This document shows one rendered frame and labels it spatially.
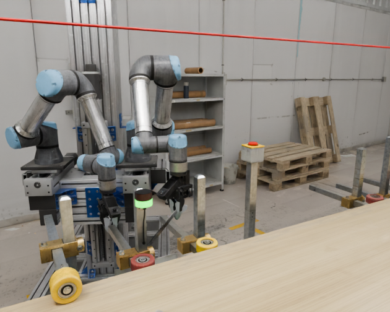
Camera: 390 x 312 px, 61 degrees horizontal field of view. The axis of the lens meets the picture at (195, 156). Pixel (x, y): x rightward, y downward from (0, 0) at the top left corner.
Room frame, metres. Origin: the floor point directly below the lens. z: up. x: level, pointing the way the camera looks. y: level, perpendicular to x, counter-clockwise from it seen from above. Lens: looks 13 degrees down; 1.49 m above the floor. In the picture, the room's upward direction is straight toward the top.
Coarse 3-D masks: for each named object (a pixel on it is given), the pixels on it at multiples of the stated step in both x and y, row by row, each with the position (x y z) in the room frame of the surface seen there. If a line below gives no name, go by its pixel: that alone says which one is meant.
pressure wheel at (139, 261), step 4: (136, 256) 1.00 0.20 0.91; (140, 256) 1.01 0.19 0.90; (144, 256) 1.01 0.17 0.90; (148, 256) 1.01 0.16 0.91; (152, 256) 1.00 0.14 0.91; (132, 260) 0.98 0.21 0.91; (136, 260) 0.99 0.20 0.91; (140, 260) 0.98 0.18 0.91; (144, 260) 0.98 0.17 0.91; (148, 260) 0.99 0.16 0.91; (152, 260) 0.98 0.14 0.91; (132, 264) 0.96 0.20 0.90; (136, 264) 0.96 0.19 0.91; (140, 264) 0.96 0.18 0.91; (144, 264) 0.96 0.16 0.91; (148, 264) 0.96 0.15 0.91; (152, 264) 0.97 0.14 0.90; (132, 268) 0.96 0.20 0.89; (136, 268) 0.95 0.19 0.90; (140, 268) 0.95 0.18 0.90
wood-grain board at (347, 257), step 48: (240, 240) 1.13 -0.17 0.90; (288, 240) 1.13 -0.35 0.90; (336, 240) 1.13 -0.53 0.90; (384, 240) 1.13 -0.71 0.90; (96, 288) 0.84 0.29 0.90; (144, 288) 0.84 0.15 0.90; (192, 288) 0.84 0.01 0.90; (240, 288) 0.84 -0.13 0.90; (288, 288) 0.84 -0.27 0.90; (336, 288) 0.84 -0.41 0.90; (384, 288) 0.84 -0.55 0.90
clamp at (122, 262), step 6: (150, 246) 1.14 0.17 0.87; (126, 252) 1.10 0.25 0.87; (132, 252) 1.10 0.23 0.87; (138, 252) 1.10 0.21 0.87; (144, 252) 1.10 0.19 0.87; (150, 252) 1.12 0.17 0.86; (120, 258) 1.06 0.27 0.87; (126, 258) 1.07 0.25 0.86; (120, 264) 1.06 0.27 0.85; (126, 264) 1.07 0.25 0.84; (120, 270) 1.06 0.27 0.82
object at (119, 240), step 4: (108, 228) 1.33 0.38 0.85; (112, 228) 1.31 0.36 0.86; (116, 228) 1.31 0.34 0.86; (108, 232) 1.34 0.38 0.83; (112, 232) 1.28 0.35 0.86; (116, 232) 1.28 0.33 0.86; (112, 236) 1.28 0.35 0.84; (116, 236) 1.24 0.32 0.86; (120, 236) 1.24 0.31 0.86; (116, 240) 1.22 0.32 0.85; (120, 240) 1.21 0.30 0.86; (124, 240) 1.21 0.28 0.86; (116, 244) 1.22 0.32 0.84; (120, 244) 1.18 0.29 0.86; (124, 244) 1.18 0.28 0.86; (128, 244) 1.18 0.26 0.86; (120, 248) 1.17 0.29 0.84; (124, 248) 1.14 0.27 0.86; (128, 248) 1.14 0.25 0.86
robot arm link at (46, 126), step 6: (42, 126) 1.74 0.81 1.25; (48, 126) 1.75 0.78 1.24; (54, 126) 1.78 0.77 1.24; (42, 132) 1.71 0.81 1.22; (48, 132) 1.74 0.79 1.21; (54, 132) 1.78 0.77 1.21; (42, 138) 1.71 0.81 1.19; (48, 138) 1.74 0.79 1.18; (54, 138) 1.77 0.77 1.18; (42, 144) 1.74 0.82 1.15; (48, 144) 1.74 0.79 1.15; (54, 144) 1.77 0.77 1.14
